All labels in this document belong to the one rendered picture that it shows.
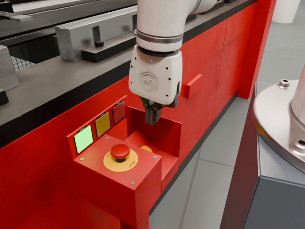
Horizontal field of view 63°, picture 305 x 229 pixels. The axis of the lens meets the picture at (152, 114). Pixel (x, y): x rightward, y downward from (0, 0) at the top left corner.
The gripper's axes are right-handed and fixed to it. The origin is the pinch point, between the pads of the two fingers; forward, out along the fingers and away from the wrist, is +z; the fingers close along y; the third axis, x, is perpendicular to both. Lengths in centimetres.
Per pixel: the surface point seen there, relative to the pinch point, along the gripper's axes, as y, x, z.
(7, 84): -31.8, -12.0, -1.7
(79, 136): -9.9, -12.5, 2.6
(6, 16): -44.5, -0.7, -12.3
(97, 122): -9.9, -6.8, 2.6
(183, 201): 0, 46, 85
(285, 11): -11, 519, 63
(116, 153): -1.3, -11.2, 3.6
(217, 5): -23, 109, -3
